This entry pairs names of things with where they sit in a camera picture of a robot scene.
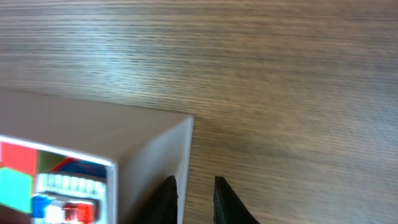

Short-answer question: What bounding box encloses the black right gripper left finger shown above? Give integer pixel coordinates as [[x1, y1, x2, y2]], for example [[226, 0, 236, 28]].
[[136, 175, 178, 224]]

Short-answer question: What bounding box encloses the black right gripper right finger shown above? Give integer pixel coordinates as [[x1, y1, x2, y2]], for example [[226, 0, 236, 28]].
[[213, 176, 259, 224]]

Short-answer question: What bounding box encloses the red toy truck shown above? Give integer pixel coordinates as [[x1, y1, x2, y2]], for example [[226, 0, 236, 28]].
[[31, 157, 108, 224]]

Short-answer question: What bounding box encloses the small colourful puzzle cube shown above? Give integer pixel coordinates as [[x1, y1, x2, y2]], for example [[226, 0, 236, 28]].
[[1, 142, 38, 214]]

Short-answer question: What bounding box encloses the white box pink interior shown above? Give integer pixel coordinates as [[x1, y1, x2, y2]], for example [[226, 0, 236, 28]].
[[1, 90, 193, 223]]

